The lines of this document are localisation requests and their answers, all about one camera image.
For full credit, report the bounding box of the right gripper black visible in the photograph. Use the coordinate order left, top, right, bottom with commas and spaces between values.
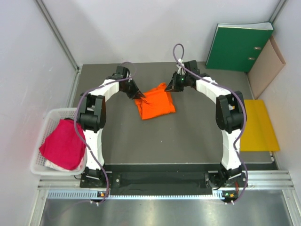
164, 72, 190, 93

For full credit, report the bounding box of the orange t shirt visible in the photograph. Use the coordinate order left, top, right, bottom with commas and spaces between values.
135, 82, 176, 120

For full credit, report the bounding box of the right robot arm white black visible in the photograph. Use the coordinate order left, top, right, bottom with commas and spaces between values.
165, 59, 246, 189

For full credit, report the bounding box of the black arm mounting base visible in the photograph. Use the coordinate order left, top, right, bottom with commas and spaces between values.
79, 163, 246, 195

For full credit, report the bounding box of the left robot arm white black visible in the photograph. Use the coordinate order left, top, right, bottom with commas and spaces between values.
76, 62, 145, 187

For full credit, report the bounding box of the magenta t shirt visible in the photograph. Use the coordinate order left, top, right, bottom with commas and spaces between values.
39, 118, 86, 171

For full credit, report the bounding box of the yellow plastic folder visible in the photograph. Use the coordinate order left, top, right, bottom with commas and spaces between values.
240, 99, 280, 152

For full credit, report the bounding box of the beige paper folder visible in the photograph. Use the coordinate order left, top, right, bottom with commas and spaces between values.
247, 36, 286, 99

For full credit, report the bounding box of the white t shirt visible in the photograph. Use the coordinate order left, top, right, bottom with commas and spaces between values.
45, 160, 69, 171

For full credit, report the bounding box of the white plastic basket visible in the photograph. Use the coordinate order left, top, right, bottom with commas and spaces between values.
30, 108, 87, 177

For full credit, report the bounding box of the green ring binder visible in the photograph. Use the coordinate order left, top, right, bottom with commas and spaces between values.
206, 22, 274, 73

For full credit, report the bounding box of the aluminium frame rail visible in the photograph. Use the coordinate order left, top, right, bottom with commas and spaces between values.
34, 0, 80, 72

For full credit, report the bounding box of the grey slotted cable duct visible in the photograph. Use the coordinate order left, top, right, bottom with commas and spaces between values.
47, 190, 234, 200

